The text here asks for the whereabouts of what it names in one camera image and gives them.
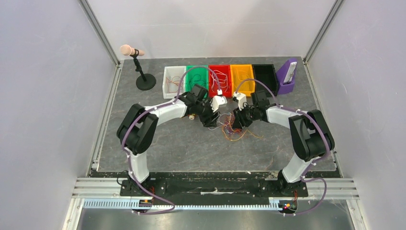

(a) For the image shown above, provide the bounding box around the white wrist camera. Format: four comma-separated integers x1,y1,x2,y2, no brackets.
232,92,247,111
211,90,227,112

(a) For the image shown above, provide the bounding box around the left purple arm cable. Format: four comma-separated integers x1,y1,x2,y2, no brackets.
120,66,223,216

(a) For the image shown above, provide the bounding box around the purple metronome holder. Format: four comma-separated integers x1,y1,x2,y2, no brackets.
276,57,298,95

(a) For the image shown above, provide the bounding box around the yellow cable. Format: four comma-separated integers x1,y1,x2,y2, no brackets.
236,71,253,90

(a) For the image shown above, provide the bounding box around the toy brick car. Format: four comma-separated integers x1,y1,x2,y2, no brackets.
181,113,196,120

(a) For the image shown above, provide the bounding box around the green bin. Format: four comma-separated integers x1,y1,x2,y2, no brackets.
184,66,209,92

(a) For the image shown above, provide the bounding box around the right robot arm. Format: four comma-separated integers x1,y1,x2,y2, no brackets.
232,91,335,196

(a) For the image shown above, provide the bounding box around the black bin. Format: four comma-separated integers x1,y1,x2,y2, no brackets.
252,64,279,96

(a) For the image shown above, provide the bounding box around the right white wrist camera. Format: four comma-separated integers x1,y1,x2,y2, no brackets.
232,92,247,111

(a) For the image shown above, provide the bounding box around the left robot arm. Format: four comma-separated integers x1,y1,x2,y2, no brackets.
116,85,227,196

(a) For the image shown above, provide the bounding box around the white bin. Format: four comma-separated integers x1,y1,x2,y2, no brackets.
162,66,186,99

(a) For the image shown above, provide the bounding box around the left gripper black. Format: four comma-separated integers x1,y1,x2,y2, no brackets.
195,98,221,128

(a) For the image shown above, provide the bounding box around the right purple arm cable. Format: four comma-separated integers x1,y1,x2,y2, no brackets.
235,78,332,217

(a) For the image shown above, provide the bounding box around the yellow bin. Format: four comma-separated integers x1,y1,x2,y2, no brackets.
230,64,256,97

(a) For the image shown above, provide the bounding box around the white cable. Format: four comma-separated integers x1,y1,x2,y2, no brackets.
210,70,230,92

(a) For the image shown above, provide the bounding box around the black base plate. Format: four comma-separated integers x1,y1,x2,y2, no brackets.
118,172,308,207

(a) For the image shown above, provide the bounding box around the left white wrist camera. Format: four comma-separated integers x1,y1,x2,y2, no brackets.
211,90,227,112

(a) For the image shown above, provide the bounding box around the red bin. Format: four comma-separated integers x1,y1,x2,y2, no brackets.
208,65,232,98

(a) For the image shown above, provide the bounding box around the coloured cable bundle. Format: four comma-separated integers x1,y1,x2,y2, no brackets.
213,113,264,142

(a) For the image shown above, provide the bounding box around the dark blue cable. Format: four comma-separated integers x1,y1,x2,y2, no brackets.
190,73,207,88

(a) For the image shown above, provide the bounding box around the white slotted cable duct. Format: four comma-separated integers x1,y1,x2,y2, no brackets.
83,198,290,211

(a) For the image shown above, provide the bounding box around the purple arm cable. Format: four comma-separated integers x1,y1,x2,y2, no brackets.
235,78,332,217
120,66,223,216

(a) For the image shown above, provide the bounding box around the red cable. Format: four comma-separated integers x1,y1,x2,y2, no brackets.
166,76,183,92

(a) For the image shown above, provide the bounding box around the pink microphone on stand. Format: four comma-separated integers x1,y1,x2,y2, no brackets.
120,45,156,91

